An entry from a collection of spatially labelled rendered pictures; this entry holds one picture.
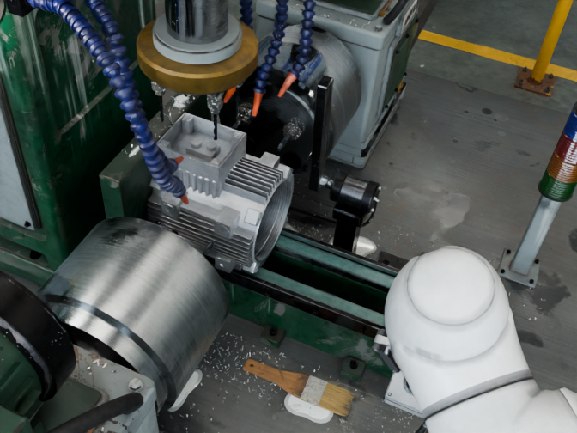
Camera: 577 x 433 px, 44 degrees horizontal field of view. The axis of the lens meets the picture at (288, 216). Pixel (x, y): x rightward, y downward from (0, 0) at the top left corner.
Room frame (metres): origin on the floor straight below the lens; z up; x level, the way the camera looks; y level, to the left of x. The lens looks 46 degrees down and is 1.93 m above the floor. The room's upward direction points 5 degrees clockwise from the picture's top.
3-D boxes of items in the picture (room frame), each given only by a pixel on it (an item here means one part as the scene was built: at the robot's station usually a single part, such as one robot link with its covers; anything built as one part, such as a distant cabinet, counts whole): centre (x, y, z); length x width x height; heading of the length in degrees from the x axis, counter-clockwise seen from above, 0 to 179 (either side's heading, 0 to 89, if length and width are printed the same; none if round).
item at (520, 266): (1.00, -0.49, 1.01); 0.08 x 0.08 x 0.42; 70
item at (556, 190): (1.00, -0.49, 1.05); 0.06 x 0.06 x 0.04
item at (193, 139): (0.91, 0.16, 1.11); 0.12 x 0.11 x 0.07; 70
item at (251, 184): (0.90, 0.12, 1.02); 0.20 x 0.19 x 0.19; 70
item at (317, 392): (0.67, -0.04, 0.80); 0.21 x 0.05 x 0.01; 72
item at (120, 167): (0.95, 0.27, 0.97); 0.30 x 0.11 x 0.34; 160
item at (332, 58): (1.21, 0.01, 1.04); 0.41 x 0.25 x 0.25; 160
